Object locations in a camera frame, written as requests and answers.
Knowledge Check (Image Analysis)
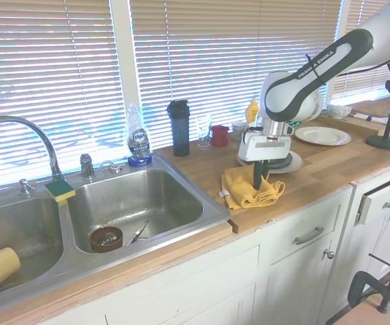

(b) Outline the green and yellow sponge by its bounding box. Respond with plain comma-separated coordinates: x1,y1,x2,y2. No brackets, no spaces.
44,179,77,204

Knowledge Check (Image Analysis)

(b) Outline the white dinner plate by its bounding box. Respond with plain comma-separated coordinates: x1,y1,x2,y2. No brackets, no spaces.
294,125,353,147

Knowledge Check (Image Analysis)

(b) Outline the wooden tray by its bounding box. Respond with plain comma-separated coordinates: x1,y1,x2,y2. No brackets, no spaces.
318,96,390,136

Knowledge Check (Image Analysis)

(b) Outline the stainless steel double sink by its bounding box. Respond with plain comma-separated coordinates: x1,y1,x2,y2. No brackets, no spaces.
0,151,232,302

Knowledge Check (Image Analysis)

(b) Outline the small patterned bowl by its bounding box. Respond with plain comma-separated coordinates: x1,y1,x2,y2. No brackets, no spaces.
326,104,353,120

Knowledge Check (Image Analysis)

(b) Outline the white kitchen base cabinet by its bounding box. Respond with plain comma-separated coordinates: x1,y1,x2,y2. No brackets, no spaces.
35,158,390,325

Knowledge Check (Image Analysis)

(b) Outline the brown bowl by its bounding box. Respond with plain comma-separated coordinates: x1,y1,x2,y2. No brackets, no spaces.
89,225,125,253

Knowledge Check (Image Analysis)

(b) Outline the silver knife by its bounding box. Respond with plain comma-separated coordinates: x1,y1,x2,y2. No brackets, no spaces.
123,219,150,246

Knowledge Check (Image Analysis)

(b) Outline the chrome faucet handle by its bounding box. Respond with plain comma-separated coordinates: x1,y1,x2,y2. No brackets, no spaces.
80,153,96,180

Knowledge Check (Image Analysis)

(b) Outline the chrome gooseneck faucet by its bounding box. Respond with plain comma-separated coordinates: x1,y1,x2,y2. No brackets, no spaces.
0,115,64,181

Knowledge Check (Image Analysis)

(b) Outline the black shaker bottle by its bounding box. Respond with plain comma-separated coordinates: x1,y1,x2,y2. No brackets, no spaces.
167,100,191,158

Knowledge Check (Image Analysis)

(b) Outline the red mug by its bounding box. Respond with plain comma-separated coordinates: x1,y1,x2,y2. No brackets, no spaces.
210,125,232,148

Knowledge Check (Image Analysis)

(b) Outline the small clear jar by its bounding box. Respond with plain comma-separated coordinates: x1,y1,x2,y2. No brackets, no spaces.
231,121,251,142

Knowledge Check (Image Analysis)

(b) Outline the large cream plate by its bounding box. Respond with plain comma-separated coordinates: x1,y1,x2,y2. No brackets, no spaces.
236,150,305,175

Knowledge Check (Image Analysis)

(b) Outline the clear drinking glass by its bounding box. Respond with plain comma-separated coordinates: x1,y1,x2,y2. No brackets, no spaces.
196,114,213,151

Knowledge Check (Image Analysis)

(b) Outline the white rolled napkin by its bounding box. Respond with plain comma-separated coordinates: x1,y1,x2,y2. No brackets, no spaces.
349,112,390,125

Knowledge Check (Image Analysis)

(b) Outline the dark green table clamp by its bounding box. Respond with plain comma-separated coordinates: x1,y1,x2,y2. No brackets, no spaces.
347,252,390,314

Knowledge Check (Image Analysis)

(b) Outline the dark blue plate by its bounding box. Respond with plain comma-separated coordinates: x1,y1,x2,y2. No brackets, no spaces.
267,156,293,170

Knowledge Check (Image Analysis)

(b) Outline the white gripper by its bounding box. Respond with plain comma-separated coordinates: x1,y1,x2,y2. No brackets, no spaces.
238,129,293,190

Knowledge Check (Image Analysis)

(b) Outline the clear dish soap bottle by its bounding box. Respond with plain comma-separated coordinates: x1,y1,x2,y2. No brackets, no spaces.
127,103,154,168

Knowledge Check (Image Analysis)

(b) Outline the chrome sink knob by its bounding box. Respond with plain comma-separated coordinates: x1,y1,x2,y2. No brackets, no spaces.
17,178,35,196

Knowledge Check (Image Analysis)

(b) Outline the yellow terry towel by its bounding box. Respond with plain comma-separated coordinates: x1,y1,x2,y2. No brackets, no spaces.
221,165,286,211

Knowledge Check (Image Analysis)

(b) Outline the black round-base camera stand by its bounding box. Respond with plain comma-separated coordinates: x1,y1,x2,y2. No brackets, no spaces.
365,59,390,151

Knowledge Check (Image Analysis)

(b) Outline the white horizontal window blind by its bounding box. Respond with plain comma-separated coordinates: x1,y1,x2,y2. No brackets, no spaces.
330,0,390,102
129,0,342,147
0,0,125,191

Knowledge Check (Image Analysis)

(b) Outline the yellow mustard bottle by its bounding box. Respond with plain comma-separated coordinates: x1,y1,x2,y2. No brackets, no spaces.
245,97,263,124

